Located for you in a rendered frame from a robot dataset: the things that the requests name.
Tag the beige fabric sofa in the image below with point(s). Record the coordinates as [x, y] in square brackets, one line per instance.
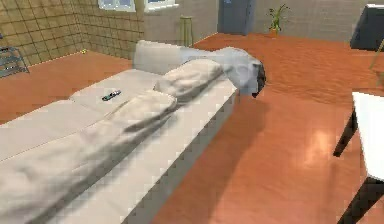
[100, 160]

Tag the grey blanket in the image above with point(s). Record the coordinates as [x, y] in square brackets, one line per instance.
[238, 65]

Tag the olive green stool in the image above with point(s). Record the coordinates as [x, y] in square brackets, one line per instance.
[186, 31]

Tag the black remote control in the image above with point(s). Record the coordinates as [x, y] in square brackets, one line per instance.
[111, 95]

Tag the grey room door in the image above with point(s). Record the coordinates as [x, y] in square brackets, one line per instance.
[235, 16]

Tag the white framed window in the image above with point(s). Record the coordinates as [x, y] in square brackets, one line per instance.
[116, 4]
[160, 3]

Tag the green house plant in pot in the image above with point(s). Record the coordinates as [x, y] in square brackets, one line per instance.
[276, 20]

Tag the white table with black legs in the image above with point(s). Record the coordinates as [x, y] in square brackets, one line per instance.
[370, 130]

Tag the grey metal shelf rack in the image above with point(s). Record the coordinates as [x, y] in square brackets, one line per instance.
[10, 61]

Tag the dark grey cabinet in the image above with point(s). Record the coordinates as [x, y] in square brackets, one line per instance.
[368, 28]

